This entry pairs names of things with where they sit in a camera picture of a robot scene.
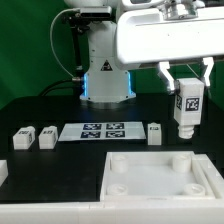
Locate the grey camera on mount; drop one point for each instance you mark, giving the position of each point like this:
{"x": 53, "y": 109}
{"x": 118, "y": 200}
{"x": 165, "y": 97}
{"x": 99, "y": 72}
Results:
{"x": 96, "y": 12}

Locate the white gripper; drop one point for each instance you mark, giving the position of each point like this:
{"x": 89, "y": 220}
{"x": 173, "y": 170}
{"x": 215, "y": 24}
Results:
{"x": 143, "y": 39}

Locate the white obstacle wall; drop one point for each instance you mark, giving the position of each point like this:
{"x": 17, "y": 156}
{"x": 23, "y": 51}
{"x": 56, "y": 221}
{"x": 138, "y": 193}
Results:
{"x": 214, "y": 178}
{"x": 118, "y": 212}

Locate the white square tabletop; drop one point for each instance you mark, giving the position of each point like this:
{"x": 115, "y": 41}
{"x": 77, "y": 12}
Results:
{"x": 148, "y": 175}

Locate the white right obstacle wall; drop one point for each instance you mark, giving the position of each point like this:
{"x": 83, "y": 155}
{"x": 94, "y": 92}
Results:
{"x": 214, "y": 178}

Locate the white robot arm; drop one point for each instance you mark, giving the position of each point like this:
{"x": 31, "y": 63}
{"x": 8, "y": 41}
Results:
{"x": 105, "y": 84}

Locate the white front obstacle wall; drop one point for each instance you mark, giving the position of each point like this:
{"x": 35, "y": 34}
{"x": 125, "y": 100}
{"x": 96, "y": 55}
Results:
{"x": 118, "y": 212}

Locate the sheet with fiducial markers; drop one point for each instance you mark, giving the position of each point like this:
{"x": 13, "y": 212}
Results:
{"x": 103, "y": 131}

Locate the white left obstacle block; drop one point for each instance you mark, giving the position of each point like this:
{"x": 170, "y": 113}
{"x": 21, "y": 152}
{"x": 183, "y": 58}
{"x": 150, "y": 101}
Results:
{"x": 3, "y": 171}

